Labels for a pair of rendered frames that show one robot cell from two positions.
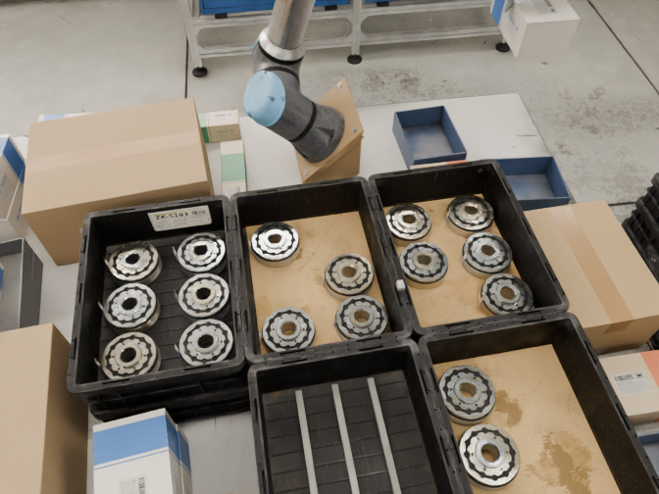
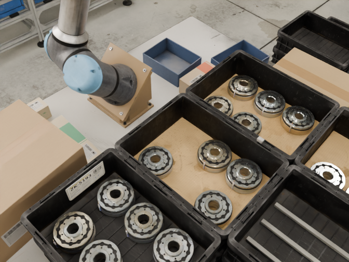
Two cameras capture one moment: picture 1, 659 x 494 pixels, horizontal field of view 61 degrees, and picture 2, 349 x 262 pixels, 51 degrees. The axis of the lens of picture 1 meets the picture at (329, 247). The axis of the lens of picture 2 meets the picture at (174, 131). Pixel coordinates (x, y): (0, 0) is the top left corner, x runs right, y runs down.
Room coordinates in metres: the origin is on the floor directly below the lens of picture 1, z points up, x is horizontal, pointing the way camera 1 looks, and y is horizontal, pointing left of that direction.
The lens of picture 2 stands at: (0.20, 0.46, 1.75)
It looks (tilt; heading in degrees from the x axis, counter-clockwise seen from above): 51 degrees down; 322
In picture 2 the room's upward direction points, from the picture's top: 2 degrees clockwise
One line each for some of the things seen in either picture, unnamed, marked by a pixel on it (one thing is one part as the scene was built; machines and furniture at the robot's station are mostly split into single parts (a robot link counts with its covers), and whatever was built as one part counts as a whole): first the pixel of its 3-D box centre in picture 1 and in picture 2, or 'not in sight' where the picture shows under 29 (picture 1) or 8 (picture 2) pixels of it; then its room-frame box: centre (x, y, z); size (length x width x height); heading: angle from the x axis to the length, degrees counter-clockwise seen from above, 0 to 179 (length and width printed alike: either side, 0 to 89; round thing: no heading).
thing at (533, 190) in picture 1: (520, 186); (239, 63); (0.99, -0.50, 0.74); 0.20 x 0.15 x 0.07; 94
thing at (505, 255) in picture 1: (487, 252); (270, 101); (0.69, -0.34, 0.86); 0.10 x 0.10 x 0.01
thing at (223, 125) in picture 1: (197, 128); (17, 123); (1.22, 0.38, 0.73); 0.24 x 0.06 x 0.06; 99
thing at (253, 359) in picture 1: (313, 261); (200, 156); (0.62, 0.03, 0.92); 0.40 x 0.30 x 0.02; 10
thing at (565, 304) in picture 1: (459, 239); (260, 100); (0.68, -0.26, 0.92); 0.40 x 0.30 x 0.02; 10
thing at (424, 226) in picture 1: (408, 221); (217, 106); (0.78, -0.17, 0.86); 0.10 x 0.10 x 0.01
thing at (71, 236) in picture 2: (132, 259); (72, 228); (0.67, 0.41, 0.86); 0.05 x 0.05 x 0.01
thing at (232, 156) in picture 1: (234, 180); (75, 143); (1.02, 0.25, 0.73); 0.24 x 0.06 x 0.06; 8
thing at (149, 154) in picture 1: (126, 179); (3, 182); (0.96, 0.51, 0.80); 0.40 x 0.30 x 0.20; 104
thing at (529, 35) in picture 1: (532, 15); not in sight; (1.21, -0.48, 1.09); 0.20 x 0.12 x 0.09; 8
